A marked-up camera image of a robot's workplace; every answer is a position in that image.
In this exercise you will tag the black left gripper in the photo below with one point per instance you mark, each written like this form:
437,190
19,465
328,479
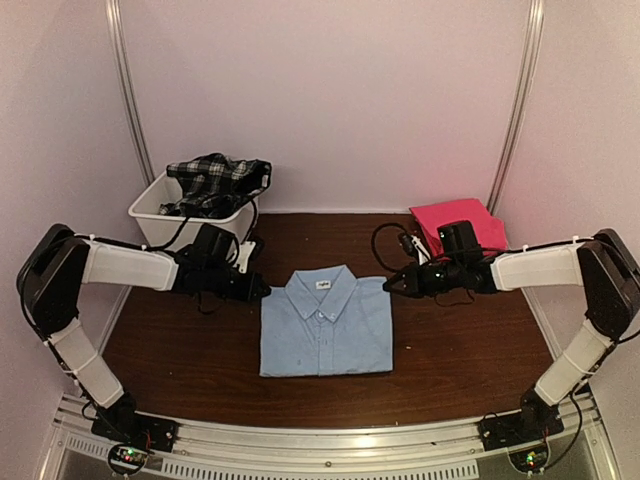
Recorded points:
247,292

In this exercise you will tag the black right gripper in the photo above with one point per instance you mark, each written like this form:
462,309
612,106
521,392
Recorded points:
414,283

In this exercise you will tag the light blue shirt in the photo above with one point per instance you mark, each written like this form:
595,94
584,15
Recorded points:
326,322

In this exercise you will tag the pink trousers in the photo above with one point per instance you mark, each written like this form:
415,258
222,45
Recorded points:
489,230

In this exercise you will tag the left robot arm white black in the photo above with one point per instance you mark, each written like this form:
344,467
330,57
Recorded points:
50,281

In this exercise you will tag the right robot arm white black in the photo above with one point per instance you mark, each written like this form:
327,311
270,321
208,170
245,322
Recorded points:
598,272

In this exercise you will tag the white plastic laundry bin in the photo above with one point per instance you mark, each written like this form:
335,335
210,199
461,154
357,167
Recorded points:
159,229

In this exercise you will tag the black white plaid garment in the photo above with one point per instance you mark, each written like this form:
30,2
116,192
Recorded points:
215,186

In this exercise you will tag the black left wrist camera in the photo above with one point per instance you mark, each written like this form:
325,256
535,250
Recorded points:
214,245

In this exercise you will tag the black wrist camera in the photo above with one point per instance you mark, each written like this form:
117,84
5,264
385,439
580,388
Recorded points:
214,245
459,241

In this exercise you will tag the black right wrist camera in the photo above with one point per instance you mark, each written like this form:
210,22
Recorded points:
459,241

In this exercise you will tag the front aluminium rail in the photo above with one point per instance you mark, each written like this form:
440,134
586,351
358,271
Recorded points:
205,450

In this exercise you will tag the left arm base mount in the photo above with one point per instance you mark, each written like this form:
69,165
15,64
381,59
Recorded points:
137,437

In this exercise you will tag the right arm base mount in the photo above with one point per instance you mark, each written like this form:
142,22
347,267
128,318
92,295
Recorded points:
524,434

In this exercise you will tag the right aluminium frame post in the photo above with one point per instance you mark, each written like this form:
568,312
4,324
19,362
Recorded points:
528,65

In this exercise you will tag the aluminium frame post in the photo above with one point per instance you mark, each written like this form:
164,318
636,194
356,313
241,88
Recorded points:
528,65
123,71

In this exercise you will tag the left aluminium frame post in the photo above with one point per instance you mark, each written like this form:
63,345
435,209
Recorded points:
123,71

